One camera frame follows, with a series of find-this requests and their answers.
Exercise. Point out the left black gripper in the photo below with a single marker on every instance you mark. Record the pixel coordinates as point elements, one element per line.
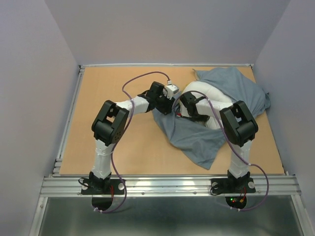
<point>167,108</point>

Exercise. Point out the white pillow yellow edge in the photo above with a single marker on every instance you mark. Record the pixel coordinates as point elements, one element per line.
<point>209,98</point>

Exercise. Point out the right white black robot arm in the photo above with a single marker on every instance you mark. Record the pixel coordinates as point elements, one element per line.
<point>238,127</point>

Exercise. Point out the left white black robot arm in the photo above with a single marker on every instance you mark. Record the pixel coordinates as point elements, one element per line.
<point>110,125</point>

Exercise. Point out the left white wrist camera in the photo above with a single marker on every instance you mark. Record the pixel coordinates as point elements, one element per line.
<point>170,90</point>

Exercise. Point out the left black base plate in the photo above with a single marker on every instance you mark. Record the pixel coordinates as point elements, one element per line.
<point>103,196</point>

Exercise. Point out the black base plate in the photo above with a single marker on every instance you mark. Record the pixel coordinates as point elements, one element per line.
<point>103,196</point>
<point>235,191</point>

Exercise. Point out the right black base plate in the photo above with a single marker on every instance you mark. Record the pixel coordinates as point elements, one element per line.
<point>235,191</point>

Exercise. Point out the aluminium front rail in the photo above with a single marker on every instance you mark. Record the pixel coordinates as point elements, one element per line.
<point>164,186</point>

